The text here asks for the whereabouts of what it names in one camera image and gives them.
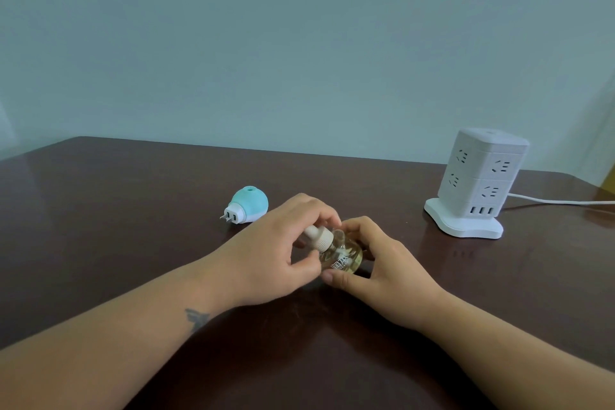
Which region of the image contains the person's right hand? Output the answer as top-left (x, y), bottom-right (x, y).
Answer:
top-left (321, 216), bottom-right (450, 333)

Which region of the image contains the person's left hand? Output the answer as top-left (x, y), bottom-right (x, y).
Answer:
top-left (208, 193), bottom-right (342, 308)

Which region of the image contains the clear liquid refill bottle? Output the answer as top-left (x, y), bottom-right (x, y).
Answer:
top-left (304, 225), bottom-right (364, 276)

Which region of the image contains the person's left forearm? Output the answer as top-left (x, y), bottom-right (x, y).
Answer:
top-left (0, 256), bottom-right (231, 410)

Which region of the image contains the person's right forearm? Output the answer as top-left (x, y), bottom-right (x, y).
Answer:
top-left (420, 291), bottom-right (615, 410)

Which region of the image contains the teal plug-in vaporizer heater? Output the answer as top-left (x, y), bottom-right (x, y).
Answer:
top-left (219, 186), bottom-right (270, 225)

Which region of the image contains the white tower power strip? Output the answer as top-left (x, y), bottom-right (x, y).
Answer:
top-left (424, 128), bottom-right (530, 239)

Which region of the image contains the white power cable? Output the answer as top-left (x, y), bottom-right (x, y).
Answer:
top-left (507, 193), bottom-right (615, 207)

